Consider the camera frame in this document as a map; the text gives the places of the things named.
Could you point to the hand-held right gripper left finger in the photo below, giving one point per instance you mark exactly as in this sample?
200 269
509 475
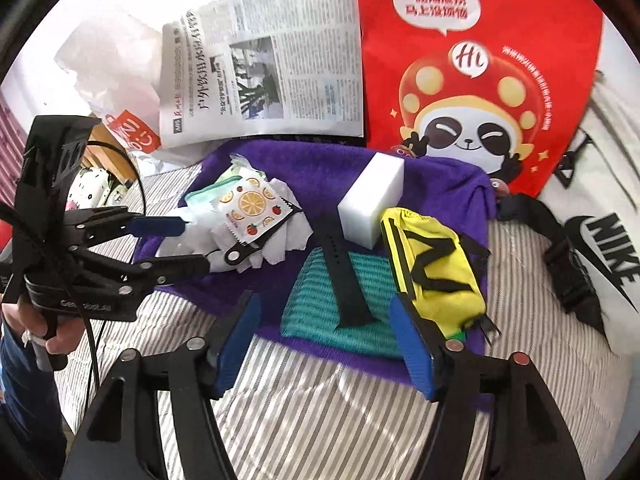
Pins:
237 345

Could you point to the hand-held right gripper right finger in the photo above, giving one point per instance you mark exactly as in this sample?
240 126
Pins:
412 350

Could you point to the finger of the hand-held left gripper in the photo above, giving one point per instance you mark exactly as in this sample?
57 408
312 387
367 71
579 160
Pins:
160 226
175 267

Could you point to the green tissue pack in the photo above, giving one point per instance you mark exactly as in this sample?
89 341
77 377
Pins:
220 182

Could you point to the teal striped cleaning cloth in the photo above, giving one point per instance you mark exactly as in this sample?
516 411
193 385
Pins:
310 320

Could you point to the black toothed plastic piece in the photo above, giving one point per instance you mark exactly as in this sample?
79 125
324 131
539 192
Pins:
255 242

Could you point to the fruit print sachet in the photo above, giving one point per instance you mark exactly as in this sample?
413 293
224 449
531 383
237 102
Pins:
250 205

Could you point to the yellow pouch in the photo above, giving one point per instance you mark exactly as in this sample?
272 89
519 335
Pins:
440 240

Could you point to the white sponge block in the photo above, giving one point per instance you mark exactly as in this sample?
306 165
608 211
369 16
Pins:
372 200

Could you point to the purple towel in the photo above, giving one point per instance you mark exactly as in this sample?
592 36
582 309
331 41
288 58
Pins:
320 180

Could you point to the person's left forearm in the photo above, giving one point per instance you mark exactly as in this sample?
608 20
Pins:
25 400

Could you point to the person's left hand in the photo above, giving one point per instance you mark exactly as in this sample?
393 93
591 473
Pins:
65 332

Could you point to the white spotted plush toy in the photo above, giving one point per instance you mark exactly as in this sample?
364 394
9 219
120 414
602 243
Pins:
92 185

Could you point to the wooden headboard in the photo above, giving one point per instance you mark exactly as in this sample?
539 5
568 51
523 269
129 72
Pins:
107 152

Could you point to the striped bed sheet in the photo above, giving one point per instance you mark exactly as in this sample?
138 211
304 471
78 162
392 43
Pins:
325 425

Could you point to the pink striped cloth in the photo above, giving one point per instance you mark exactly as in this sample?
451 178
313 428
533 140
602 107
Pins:
12 145

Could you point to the white plastic shopping bag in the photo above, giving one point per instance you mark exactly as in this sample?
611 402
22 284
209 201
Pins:
115 60

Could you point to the folded newspaper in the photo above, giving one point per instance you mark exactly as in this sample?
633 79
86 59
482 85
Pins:
300 60

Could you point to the white waist bag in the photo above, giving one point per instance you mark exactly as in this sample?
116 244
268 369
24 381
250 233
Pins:
617 125

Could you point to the red paper bag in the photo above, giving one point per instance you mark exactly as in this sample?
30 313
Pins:
500 35

